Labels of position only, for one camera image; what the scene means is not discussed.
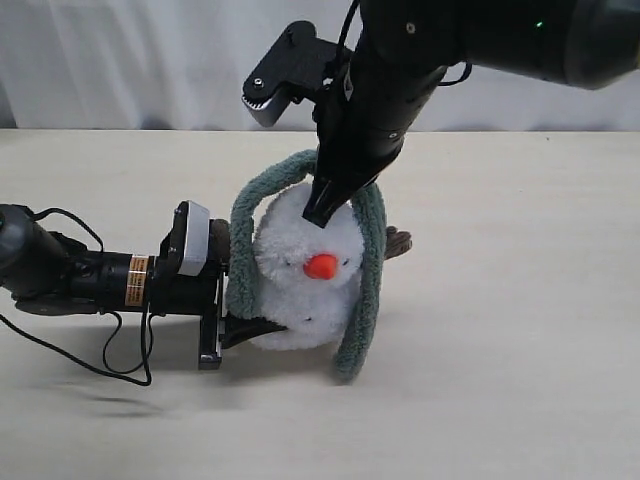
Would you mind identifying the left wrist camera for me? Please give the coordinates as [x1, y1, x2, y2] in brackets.
[168, 200, 210, 277]

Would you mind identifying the white plush snowman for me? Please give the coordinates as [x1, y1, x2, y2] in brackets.
[209, 180, 415, 352]

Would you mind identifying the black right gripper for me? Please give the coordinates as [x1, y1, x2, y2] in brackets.
[302, 59, 415, 228]

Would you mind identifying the teal fuzzy knit scarf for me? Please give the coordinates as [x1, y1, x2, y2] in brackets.
[230, 150, 387, 383]

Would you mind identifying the white curtain backdrop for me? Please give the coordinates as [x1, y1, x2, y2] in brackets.
[1, 1, 639, 132]

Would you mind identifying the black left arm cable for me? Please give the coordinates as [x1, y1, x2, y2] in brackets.
[0, 207, 154, 387]

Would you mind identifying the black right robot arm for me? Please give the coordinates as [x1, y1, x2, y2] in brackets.
[302, 1, 639, 227]

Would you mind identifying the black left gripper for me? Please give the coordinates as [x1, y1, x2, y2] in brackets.
[150, 213, 288, 370]

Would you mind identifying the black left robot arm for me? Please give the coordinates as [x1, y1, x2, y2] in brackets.
[1, 200, 284, 369]

